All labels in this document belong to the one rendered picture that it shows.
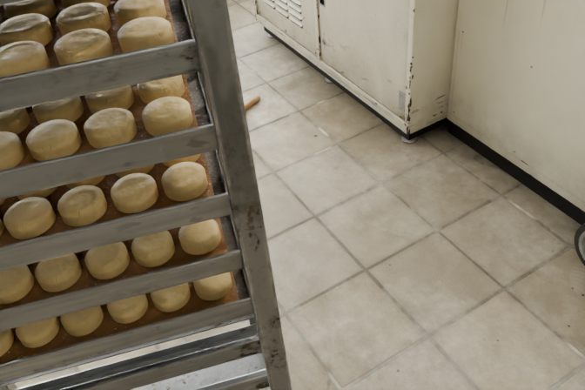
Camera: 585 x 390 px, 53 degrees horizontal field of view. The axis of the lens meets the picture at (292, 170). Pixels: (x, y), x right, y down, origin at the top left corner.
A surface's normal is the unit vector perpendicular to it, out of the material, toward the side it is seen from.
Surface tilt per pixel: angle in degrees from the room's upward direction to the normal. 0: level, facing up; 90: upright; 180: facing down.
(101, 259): 0
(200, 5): 90
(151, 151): 90
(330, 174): 0
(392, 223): 0
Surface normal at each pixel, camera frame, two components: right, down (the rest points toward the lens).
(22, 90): 0.26, 0.61
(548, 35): -0.86, 0.38
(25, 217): -0.09, -0.76
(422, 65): 0.51, 0.52
